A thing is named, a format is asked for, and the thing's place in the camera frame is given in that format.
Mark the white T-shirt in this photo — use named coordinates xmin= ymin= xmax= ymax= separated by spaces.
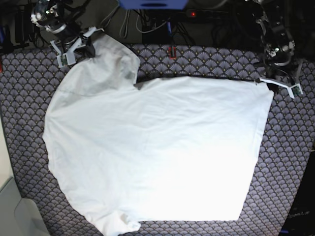
xmin=43 ymin=35 xmax=274 ymax=236

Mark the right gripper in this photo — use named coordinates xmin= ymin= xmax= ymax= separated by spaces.
xmin=53 ymin=23 xmax=95 ymax=58

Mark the black power strip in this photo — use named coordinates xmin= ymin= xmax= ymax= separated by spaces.
xmin=186 ymin=9 xmax=231 ymax=19

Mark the grey looped cable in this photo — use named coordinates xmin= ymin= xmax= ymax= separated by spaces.
xmin=119 ymin=9 xmax=131 ymax=39

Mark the black box with logo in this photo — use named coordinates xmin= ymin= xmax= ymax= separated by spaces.
xmin=279 ymin=151 xmax=315 ymax=236

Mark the red black clamp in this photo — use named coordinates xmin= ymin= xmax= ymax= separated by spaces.
xmin=168 ymin=46 xmax=177 ymax=59

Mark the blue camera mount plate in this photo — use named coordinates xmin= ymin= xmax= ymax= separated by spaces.
xmin=119 ymin=0 xmax=188 ymax=10

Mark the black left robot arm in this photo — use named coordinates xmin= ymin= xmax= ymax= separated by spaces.
xmin=248 ymin=0 xmax=296 ymax=97

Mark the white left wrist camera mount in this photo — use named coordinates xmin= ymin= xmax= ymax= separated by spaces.
xmin=255 ymin=77 xmax=304 ymax=99

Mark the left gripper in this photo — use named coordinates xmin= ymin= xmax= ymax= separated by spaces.
xmin=264 ymin=63 xmax=295 ymax=93

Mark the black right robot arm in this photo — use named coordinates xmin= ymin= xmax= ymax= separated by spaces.
xmin=31 ymin=0 xmax=95 ymax=58

